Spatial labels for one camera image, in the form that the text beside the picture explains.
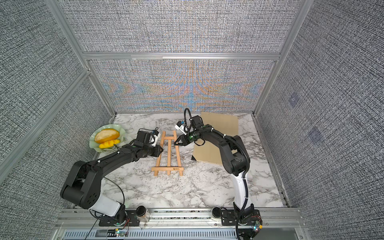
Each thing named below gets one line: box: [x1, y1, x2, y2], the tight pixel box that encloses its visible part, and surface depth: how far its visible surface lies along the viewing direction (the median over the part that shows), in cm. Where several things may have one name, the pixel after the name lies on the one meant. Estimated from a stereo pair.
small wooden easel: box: [151, 130, 184, 177], surface depth 92 cm
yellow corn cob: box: [98, 139, 121, 149], surface depth 98 cm
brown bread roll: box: [94, 128, 120, 143], surface depth 100 cm
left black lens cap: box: [135, 205, 147, 217], surface depth 70 cm
